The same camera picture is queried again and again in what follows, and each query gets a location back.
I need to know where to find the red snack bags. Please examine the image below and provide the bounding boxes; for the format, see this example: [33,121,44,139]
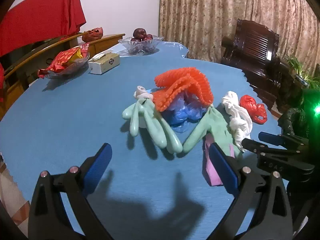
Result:
[37,43,89,79]

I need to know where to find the glass fruit bowl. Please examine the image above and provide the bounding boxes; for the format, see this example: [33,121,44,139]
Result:
[118,36,164,55]

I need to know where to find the green rubber glove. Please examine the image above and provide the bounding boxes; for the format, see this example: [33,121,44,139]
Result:
[122,98,183,154]
[183,105,242,158]

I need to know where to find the white tissue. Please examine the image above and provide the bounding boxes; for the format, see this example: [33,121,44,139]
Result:
[221,91,253,152]

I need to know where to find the patterned beige curtain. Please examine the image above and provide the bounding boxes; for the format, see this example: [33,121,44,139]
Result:
[159,0,319,74]

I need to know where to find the blue plastic bag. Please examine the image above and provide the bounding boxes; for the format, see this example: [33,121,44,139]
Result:
[161,92,207,133]

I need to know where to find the pink face mask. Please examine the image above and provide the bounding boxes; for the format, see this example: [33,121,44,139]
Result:
[202,133,223,186]

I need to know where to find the black lined trash bin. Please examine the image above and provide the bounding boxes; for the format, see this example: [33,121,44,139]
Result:
[278,108,309,139]

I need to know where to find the red cloth cover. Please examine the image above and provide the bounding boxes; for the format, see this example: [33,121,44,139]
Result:
[1,0,86,56]

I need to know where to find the blue table cloth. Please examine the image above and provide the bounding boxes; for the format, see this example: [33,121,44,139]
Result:
[0,55,288,240]

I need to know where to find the orange foam fruit net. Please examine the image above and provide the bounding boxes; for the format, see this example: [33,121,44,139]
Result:
[154,67,214,106]

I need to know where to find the glass snack dish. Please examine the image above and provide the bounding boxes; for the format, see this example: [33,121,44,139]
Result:
[44,53,90,79]

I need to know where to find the dark wooden armchair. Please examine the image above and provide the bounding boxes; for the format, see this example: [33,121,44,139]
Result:
[221,19,299,113]

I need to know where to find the blue hand cream tube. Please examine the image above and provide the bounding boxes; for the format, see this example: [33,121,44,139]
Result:
[133,86,153,100]

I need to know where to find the potted green plant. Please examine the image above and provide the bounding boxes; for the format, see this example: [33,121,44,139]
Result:
[284,55,319,90]

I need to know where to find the tissue box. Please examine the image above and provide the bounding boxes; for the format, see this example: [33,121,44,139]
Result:
[88,50,120,75]

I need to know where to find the red apples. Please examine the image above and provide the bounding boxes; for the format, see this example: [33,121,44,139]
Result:
[131,28,153,42]

